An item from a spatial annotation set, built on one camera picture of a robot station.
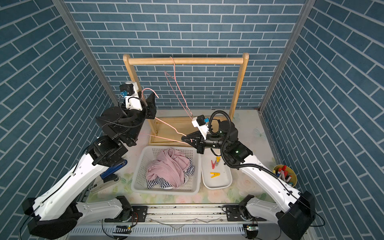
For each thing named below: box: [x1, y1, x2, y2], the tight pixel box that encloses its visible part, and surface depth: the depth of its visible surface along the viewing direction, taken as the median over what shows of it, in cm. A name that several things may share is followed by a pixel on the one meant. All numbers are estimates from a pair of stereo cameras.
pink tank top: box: [146, 148, 190, 188], surface depth 81 cm
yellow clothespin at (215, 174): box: [210, 172, 221, 179], surface depth 88 cm
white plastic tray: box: [201, 148, 233, 190], surface depth 88 cm
